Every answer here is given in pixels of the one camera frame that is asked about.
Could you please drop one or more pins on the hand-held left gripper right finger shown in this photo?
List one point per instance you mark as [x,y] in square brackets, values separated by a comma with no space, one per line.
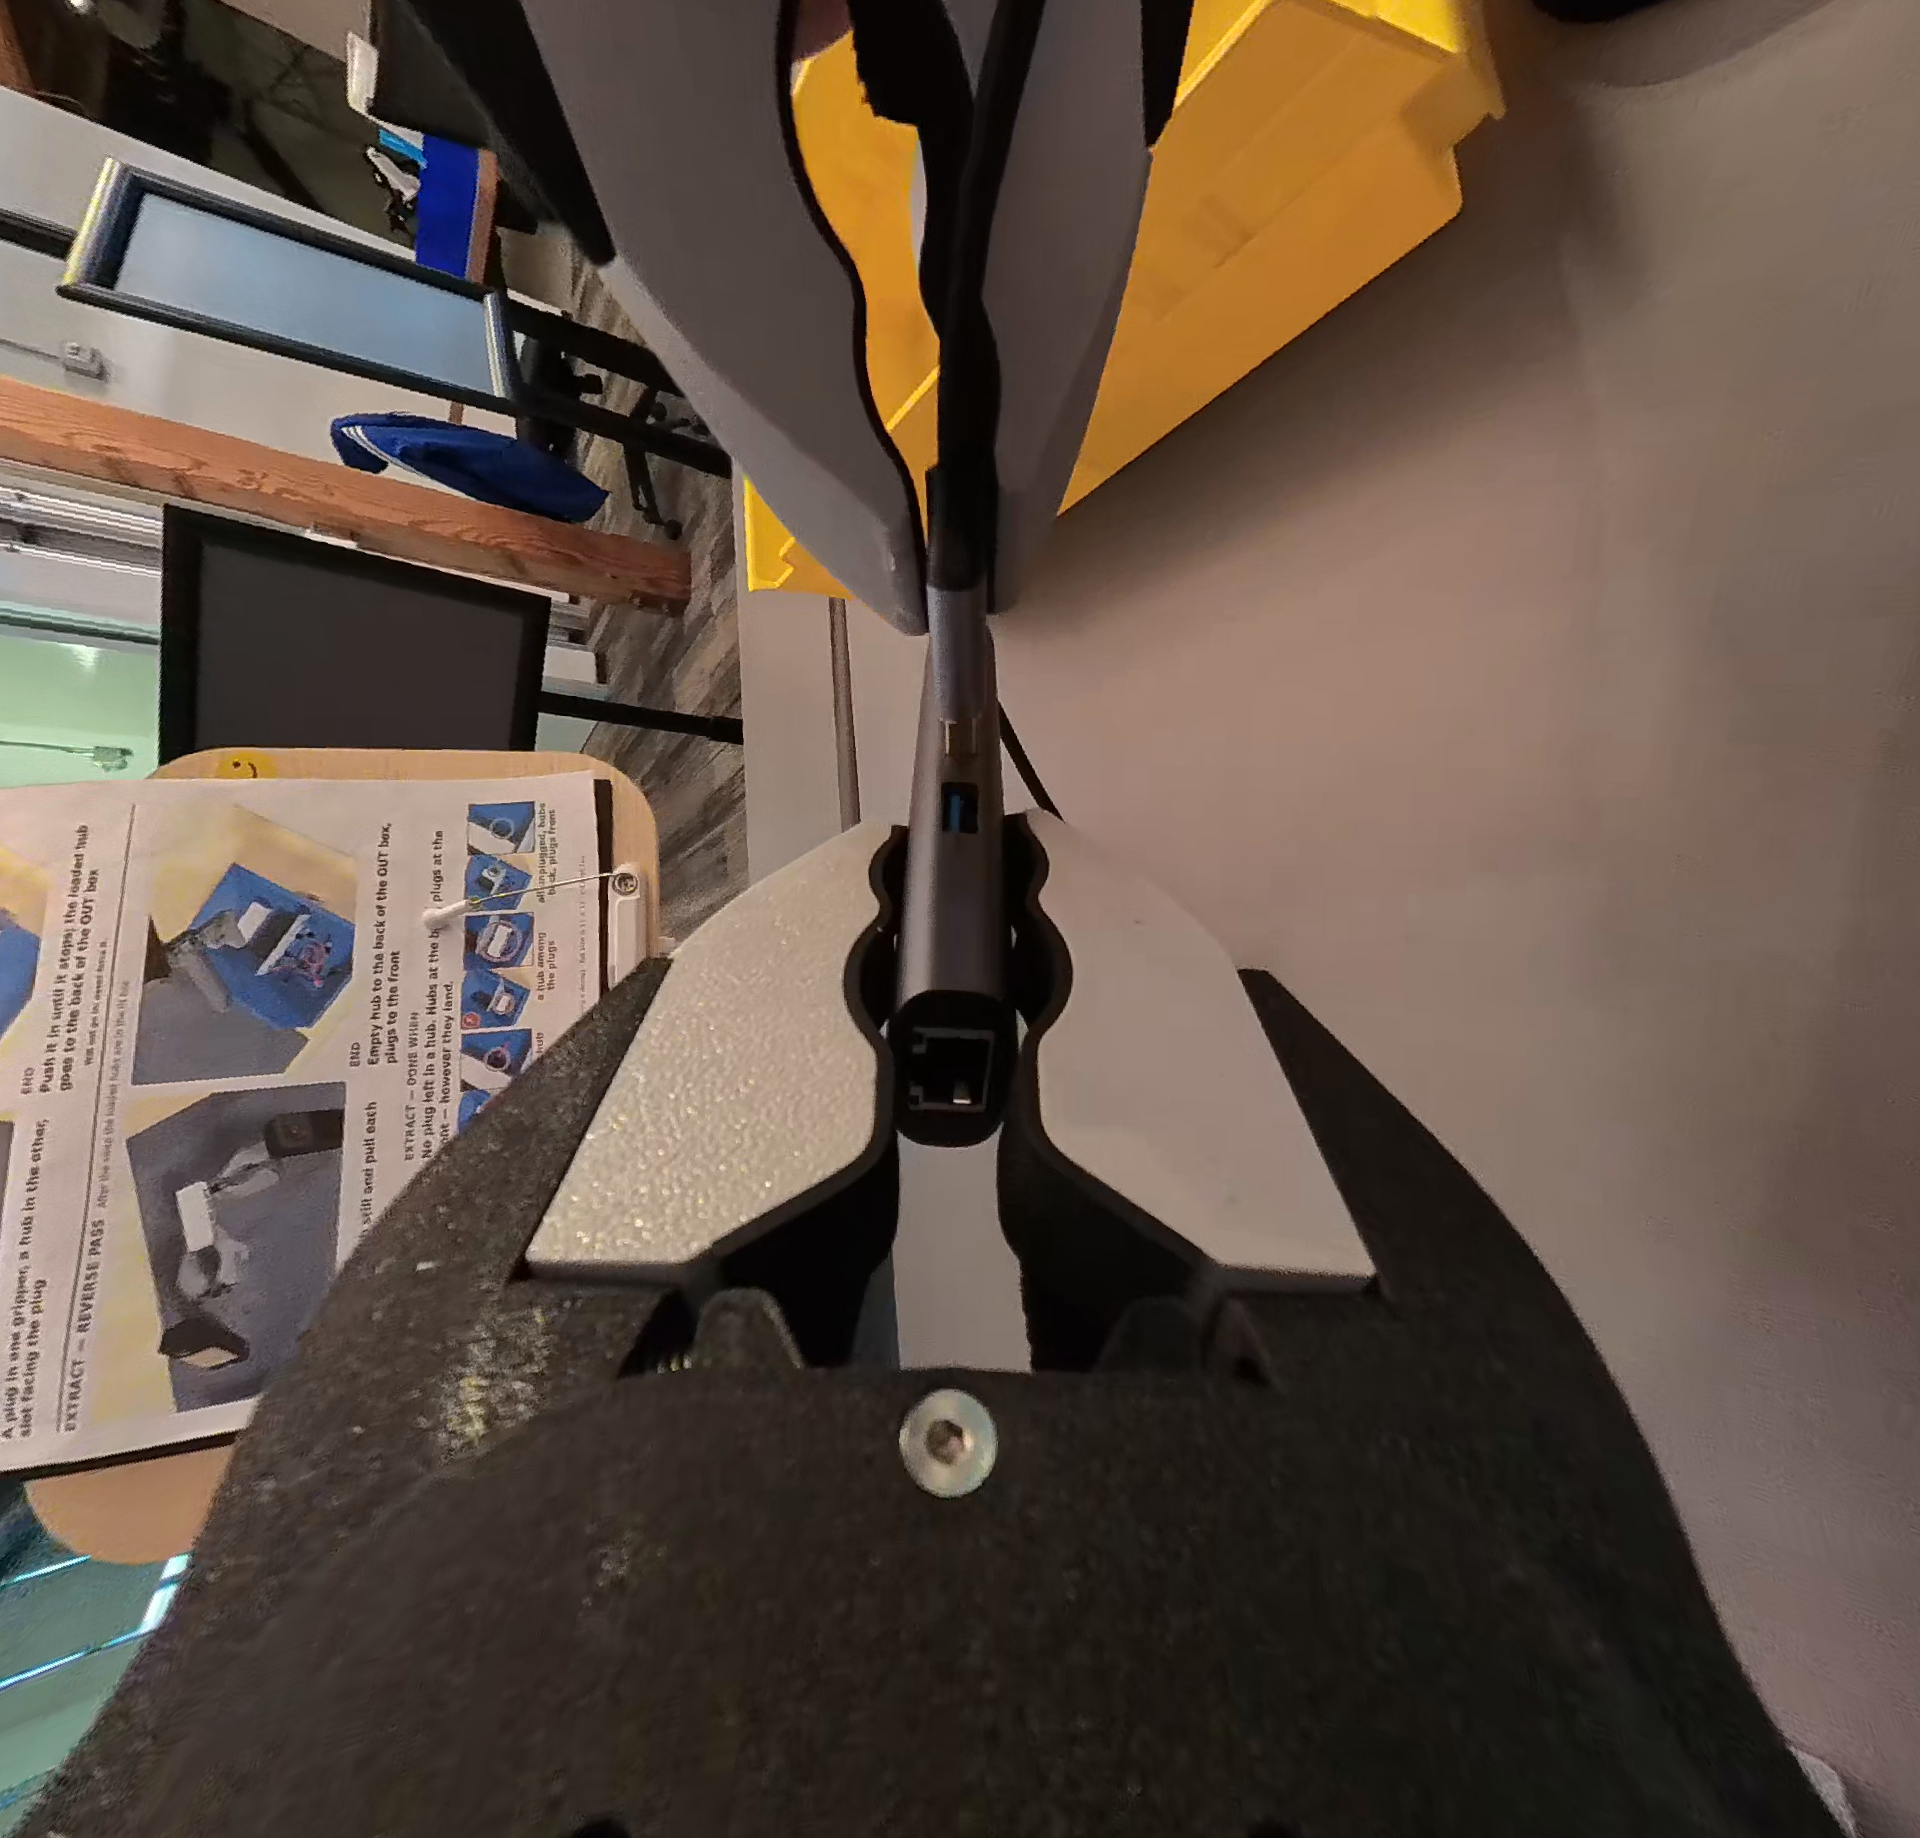
[1187,1105]

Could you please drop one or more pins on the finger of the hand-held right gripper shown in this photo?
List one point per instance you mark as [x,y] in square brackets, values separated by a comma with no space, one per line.
[720,218]
[1073,293]

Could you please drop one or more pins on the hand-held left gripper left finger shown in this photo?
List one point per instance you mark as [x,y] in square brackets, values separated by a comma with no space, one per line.
[705,1105]

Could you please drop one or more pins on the yellow plastic bin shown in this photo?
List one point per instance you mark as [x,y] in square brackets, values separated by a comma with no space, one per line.
[1303,190]

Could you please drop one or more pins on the grey slim USB hub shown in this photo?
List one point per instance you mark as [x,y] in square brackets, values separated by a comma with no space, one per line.
[952,952]

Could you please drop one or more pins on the person's right hand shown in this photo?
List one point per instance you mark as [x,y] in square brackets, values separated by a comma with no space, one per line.
[822,3]

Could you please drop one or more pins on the blue plastic crate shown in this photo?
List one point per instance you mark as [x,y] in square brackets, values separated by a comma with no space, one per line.
[452,205]

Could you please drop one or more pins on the screen on black stand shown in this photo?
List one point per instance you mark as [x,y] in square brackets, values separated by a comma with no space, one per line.
[302,276]

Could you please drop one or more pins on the blue jacket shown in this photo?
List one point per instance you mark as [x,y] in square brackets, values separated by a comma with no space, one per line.
[464,465]

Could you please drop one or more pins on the dark metal bar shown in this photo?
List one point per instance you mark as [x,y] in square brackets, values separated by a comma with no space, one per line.
[843,713]

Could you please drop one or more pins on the printed instruction poster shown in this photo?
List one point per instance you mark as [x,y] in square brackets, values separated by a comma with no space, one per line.
[269,1044]

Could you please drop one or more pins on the black framed screen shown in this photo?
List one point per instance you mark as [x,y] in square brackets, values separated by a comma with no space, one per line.
[361,640]

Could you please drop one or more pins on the wooden support post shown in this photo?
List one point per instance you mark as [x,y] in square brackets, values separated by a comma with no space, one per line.
[302,484]

